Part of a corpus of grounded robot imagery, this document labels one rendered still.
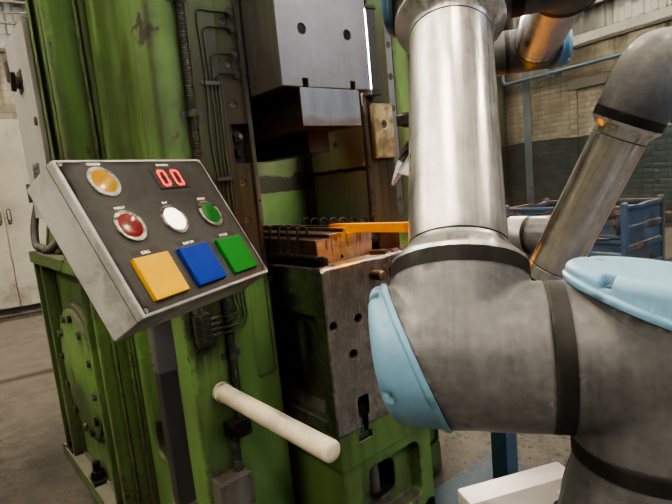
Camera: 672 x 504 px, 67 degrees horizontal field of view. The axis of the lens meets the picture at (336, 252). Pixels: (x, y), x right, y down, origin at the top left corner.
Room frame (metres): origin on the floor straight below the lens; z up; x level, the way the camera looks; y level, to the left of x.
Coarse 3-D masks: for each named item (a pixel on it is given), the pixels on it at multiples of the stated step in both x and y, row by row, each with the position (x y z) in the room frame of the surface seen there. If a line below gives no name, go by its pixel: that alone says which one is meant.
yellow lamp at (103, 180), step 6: (96, 174) 0.82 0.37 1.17; (102, 174) 0.83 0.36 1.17; (108, 174) 0.84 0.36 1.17; (96, 180) 0.81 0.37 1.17; (102, 180) 0.82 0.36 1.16; (108, 180) 0.83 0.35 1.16; (114, 180) 0.84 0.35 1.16; (102, 186) 0.81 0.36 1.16; (108, 186) 0.82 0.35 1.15; (114, 186) 0.83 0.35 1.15
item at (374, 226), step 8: (336, 224) 1.39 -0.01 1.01; (344, 224) 1.36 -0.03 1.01; (352, 224) 1.34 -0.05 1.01; (360, 224) 1.32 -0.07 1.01; (368, 224) 1.29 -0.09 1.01; (376, 224) 1.27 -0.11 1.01; (384, 224) 1.25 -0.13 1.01; (392, 224) 1.23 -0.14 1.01; (400, 224) 1.21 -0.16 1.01; (408, 224) 1.19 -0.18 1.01
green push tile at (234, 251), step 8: (216, 240) 0.94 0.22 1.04; (224, 240) 0.95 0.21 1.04; (232, 240) 0.97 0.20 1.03; (240, 240) 0.99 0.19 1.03; (224, 248) 0.94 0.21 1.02; (232, 248) 0.96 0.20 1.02; (240, 248) 0.98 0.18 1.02; (224, 256) 0.93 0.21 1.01; (232, 256) 0.94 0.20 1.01; (240, 256) 0.96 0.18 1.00; (248, 256) 0.98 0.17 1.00; (232, 264) 0.93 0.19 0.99; (240, 264) 0.95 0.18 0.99; (248, 264) 0.96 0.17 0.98; (256, 264) 0.98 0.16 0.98; (232, 272) 0.93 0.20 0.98; (240, 272) 0.94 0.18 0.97
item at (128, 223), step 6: (120, 216) 0.80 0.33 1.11; (126, 216) 0.81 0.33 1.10; (132, 216) 0.82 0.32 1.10; (120, 222) 0.79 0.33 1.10; (126, 222) 0.80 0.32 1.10; (132, 222) 0.81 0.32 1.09; (138, 222) 0.82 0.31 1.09; (126, 228) 0.79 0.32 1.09; (132, 228) 0.80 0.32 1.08; (138, 228) 0.81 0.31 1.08; (132, 234) 0.79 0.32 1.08; (138, 234) 0.80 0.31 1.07
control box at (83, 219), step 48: (48, 192) 0.78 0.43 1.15; (96, 192) 0.80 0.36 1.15; (144, 192) 0.88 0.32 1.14; (192, 192) 0.99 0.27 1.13; (96, 240) 0.74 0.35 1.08; (144, 240) 0.81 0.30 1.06; (192, 240) 0.90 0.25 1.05; (96, 288) 0.75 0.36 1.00; (144, 288) 0.75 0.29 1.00; (192, 288) 0.82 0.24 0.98; (240, 288) 1.00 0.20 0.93
